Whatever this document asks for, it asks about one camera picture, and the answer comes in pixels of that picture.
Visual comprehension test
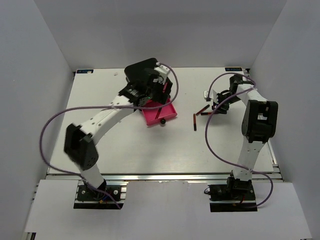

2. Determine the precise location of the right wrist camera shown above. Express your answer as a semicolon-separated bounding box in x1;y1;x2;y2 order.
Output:
203;89;218;103

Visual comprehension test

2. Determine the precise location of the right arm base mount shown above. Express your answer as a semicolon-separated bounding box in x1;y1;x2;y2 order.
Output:
203;177;258;213

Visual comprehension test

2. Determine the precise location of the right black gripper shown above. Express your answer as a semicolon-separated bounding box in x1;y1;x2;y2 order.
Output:
211;92;241;115

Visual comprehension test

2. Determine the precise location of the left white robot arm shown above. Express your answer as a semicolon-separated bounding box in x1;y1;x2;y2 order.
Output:
63;64;172;200

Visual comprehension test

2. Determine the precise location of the purple cable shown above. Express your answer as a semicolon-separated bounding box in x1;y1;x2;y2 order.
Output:
39;61;180;210
204;73;274;208

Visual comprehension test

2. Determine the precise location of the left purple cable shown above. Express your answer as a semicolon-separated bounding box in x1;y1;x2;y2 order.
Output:
39;61;180;210

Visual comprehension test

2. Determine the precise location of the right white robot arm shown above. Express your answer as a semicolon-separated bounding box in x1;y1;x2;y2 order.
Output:
206;72;279;200

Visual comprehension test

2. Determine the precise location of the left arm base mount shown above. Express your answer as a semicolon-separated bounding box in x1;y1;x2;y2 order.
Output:
73;181;127;210

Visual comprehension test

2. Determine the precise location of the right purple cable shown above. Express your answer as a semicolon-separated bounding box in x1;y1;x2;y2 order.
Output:
204;73;274;208

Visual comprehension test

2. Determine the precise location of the black pink drawer organizer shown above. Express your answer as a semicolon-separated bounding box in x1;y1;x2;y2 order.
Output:
124;57;179;128

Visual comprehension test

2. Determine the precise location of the dark red lip gloss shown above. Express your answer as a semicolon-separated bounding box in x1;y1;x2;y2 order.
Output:
200;112;212;116
155;108;162;120
195;104;210;116
193;113;197;132

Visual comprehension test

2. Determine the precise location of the blue label sticker left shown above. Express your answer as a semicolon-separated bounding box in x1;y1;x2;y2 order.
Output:
76;69;94;74

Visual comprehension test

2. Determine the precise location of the blue label sticker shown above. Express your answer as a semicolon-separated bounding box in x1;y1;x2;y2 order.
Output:
76;69;94;74
224;67;243;72

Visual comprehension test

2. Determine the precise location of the blue label sticker right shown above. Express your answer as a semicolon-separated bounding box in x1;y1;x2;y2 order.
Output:
224;67;243;72

